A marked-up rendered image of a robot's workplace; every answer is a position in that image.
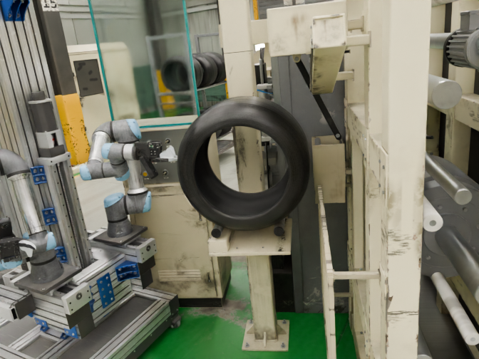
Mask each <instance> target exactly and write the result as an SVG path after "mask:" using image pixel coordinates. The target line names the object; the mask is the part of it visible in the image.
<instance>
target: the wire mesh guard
mask: <svg viewBox="0 0 479 359"><path fill-rule="evenodd" d="M318 194H319V204H318V208H319V239H320V255H321V285H322V294H323V293H324V298H323V296H322V301H323V309H324V326H325V336H326V352H327V359H336V337H335V317H334V273H333V267H332V262H331V252H330V246H329V237H328V231H327V225H326V215H325V210H324V200H323V194H322V189H321V185H318Z"/></svg>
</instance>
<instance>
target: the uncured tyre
mask: <svg viewBox="0 0 479 359"><path fill-rule="evenodd" d="M234 126H245V127H249V128H254V129H257V130H260V131H262V132H263V133H265V134H267V135H268V136H270V137H271V138H272V139H273V140H274V141H275V142H276V143H277V144H278V146H280V148H281V149H282V151H283V153H284V155H285V157H286V159H287V164H288V168H287V171H286V172H285V174H284V176H283V177H282V178H281V179H280V181H278V183H276V184H275V185H274V186H273V187H270V188H269V189H266V190H265V191H262V192H255V193H246V192H239V191H236V190H234V189H231V188H229V187H228V186H227V185H225V184H224V183H222V182H221V181H220V180H219V179H218V178H217V176H216V175H215V173H214V172H213V170H212V168H211V166H210V161H209V157H208V147H209V143H210V138H211V137H212V134H213V133H215V132H217V131H218V130H221V129H224V128H228V127H234ZM310 172H311V163H310V155H309V146H308V142H307V138H306V136H305V134H304V131H303V130H302V127H301V126H300V124H299V123H298V122H297V120H296V119H295V118H294V117H293V115H292V114H291V113H289V112H288V111H287V110H286V109H284V108H283V107H282V106H280V105H278V104H276V103H274V102H272V101H270V100H267V99H265V98H260V97H255V96H237V97H233V98H228V99H225V100H222V101H220V102H218V103H216V104H214V105H213V106H212V107H210V108H208V109H207V110H206V111H205V112H204V113H202V114H201V115H200V116H198V117H197V118H196V119H195V120H194V121H193V122H192V123H191V125H190V126H189V128H188V129H187V130H186V132H185V134H184V135H183V137H182V140H181V143H180V146H179V150H178V154H177V174H178V178H179V181H180V186H181V187H182V190H183V192H184V194H185V196H186V197H187V199H188V201H189V202H190V203H191V205H192V206H193V207H194V208H195V209H196V210H197V211H198V212H199V213H200V214H201V215H202V216H203V217H204V218H206V219H208V220H209V221H211V222H213V223H214V224H217V225H219V226H221V227H224V228H228V229H233V230H238V231H252V230H258V229H263V228H266V227H270V226H271V225H274V224H276V223H277V222H280V221H281V220H283V219H284V218H285V217H287V216H288V215H289V214H290V213H291V212H292V211H293V210H294V209H295V208H296V207H297V205H298V204H299V203H300V202H301V200H302V198H303V196H304V194H305V192H306V190H307V187H308V184H309V178H310Z"/></svg>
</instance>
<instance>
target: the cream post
mask: <svg viewBox="0 0 479 359"><path fill-rule="evenodd" d="M218 4H219V11H220V24H221V31H222V43H223V45H222V46H223V50H224V57H225V60H224V62H225V70H226V76H227V89H228V96H229V98H233V97H237V96H255V97H257V84H256V76H255V67H254V52H253V43H252V27H251V19H250V10H249V0H218ZM232 135H233V142H234V149H235V162H236V168H237V181H238V188H239V192H246V193H255V192H262V191H265V182H264V166H263V158H262V142H261V133H260V130H257V129H254V128H249V127H245V126H234V127H232ZM246 260H247V272H248V275H249V292H250V299H251V304H252V319H253V326H254V327H253V328H254V339H255V340H264V332H266V337H267V340H276V339H277V314H276V309H275V297H274V281H273V272H272V257H271V255H265V256H246Z"/></svg>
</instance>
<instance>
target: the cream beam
mask: <svg viewBox="0 0 479 359"><path fill-rule="evenodd" d="M332 14H345V15H346V36H348V13H347V0H340V1H328V2H322V3H315V4H305V5H298V6H287V7H281V8H274V9H267V32H268V42H269V53H270V56H271V57H276V56H290V55H297V54H304V53H305V54H311V43H310V39H311V29H310V26H311V25H312V18H313V17H314V16H325V15H332Z"/></svg>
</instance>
